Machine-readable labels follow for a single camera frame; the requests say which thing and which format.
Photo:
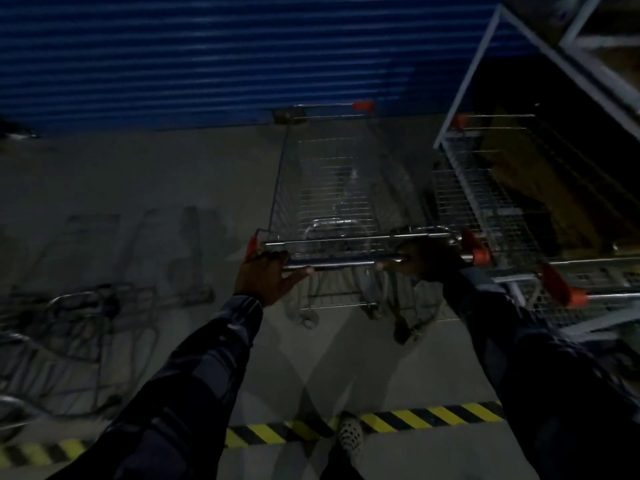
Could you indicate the white metal shelf rack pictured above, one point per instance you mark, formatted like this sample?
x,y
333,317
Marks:
x,y
575,59

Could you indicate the brown cardboard box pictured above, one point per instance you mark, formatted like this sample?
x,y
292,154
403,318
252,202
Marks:
x,y
540,184

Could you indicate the person's left forearm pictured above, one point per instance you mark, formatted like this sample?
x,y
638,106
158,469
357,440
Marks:
x,y
175,394

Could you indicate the blue roller shutter door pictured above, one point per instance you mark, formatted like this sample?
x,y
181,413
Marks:
x,y
225,54

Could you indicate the person's right forearm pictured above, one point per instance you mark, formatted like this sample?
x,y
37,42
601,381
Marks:
x,y
540,374

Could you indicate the white dotted shoe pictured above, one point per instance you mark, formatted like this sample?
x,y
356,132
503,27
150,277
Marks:
x,y
351,437

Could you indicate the yellow black hazard tape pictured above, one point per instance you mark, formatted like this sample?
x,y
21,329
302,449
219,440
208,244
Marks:
x,y
280,432

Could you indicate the person's right hand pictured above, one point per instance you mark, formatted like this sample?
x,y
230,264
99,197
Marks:
x,y
430,262

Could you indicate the person's left hand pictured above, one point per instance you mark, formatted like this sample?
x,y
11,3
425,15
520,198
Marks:
x,y
262,279

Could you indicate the person's right fingers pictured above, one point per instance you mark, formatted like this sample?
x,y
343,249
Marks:
x,y
395,263

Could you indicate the person's left thumb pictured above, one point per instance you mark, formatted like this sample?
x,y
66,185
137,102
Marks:
x,y
299,276

